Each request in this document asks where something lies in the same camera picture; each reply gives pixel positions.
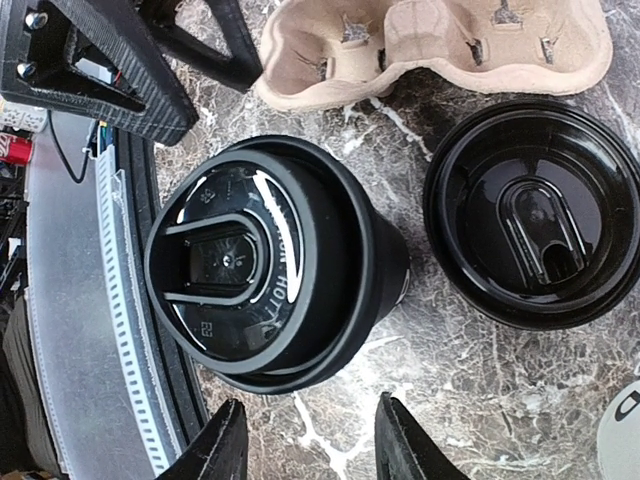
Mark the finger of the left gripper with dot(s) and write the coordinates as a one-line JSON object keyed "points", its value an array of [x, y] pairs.
{"points": [[232, 60]]}

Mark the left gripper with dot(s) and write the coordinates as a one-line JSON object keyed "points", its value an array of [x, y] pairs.
{"points": [[94, 58]]}

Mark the stack of black lids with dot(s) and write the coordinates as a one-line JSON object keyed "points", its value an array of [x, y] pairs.
{"points": [[532, 211]]}

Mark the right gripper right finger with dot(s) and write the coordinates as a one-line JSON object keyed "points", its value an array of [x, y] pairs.
{"points": [[403, 449]]}

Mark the white cup holding straws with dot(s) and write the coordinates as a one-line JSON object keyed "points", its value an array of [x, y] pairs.
{"points": [[618, 436]]}

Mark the single black lid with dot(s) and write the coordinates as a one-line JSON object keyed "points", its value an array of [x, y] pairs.
{"points": [[265, 265]]}

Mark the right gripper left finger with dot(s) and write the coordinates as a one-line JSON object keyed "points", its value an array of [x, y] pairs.
{"points": [[220, 450]]}

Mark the brown pulp cup carrier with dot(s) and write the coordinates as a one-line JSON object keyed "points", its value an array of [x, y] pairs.
{"points": [[327, 54]]}

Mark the black paper coffee cup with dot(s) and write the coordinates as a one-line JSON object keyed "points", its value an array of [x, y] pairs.
{"points": [[385, 270]]}

